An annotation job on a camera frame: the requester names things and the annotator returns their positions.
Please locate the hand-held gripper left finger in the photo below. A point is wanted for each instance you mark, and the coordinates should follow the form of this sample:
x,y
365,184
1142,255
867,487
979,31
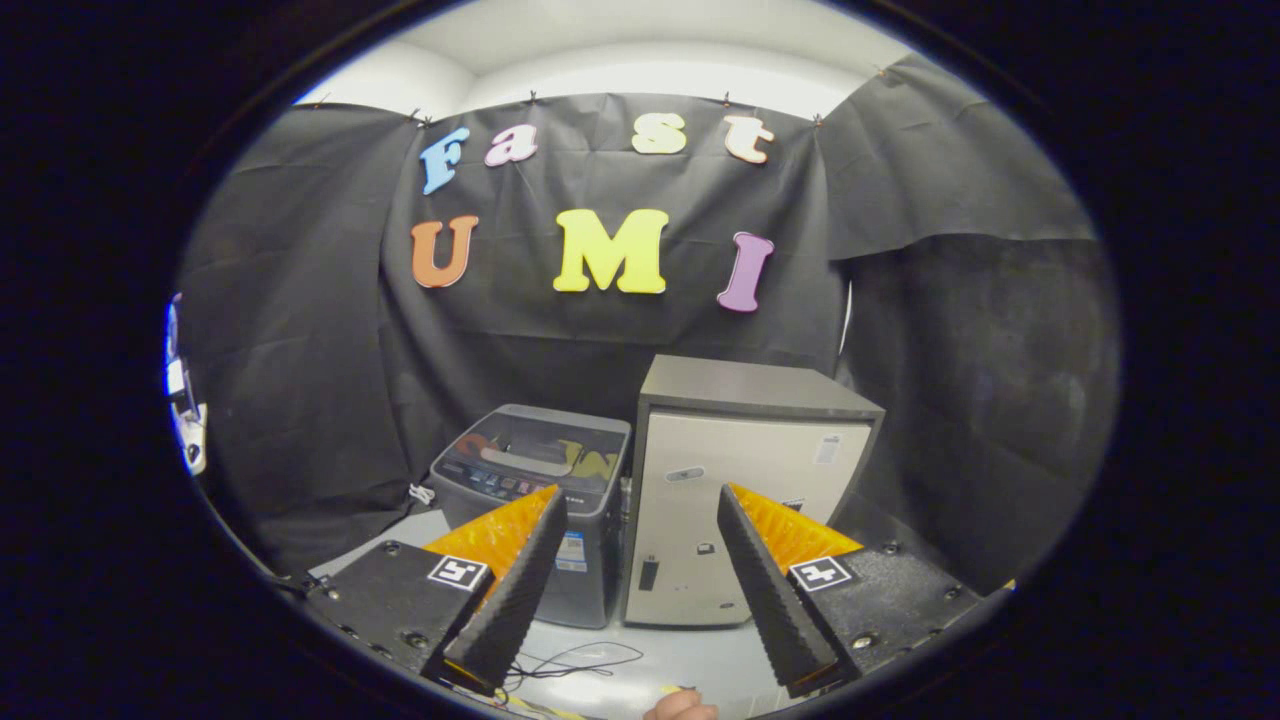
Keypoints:
x,y
510,600

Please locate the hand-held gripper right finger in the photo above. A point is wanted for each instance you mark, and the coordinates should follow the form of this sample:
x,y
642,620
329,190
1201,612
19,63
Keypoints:
x,y
775,600

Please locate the grey washing machine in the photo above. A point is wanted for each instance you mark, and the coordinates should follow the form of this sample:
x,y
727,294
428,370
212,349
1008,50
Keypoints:
x,y
600,600

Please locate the beige metal cabinet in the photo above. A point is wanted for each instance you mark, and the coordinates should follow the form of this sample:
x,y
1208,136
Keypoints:
x,y
690,520

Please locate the white equipment rack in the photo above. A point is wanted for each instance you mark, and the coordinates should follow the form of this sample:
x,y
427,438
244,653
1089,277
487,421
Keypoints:
x,y
190,420

